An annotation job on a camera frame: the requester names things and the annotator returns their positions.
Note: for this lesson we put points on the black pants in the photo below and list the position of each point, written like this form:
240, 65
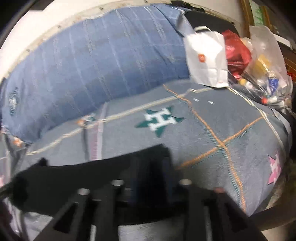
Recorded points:
69, 176

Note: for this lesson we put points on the gold picture frame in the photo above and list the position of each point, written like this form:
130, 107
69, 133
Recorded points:
256, 14

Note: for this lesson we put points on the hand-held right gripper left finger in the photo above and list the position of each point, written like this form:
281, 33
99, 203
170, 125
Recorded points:
105, 208

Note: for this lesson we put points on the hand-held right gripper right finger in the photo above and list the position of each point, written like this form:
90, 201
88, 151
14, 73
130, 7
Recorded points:
198, 208

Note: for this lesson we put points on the red plastic bag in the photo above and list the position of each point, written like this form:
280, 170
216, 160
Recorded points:
238, 53

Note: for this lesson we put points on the white paper bag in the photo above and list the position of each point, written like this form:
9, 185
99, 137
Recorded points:
205, 58

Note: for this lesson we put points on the clear plastic bag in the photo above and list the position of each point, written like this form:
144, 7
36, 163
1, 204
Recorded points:
268, 62

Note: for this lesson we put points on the black cushion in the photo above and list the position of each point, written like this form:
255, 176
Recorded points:
208, 19

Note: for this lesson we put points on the blue checked quilt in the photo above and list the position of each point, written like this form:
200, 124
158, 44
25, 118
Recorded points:
92, 64

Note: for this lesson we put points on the grey patterned blanket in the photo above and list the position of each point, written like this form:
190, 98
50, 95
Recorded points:
208, 129

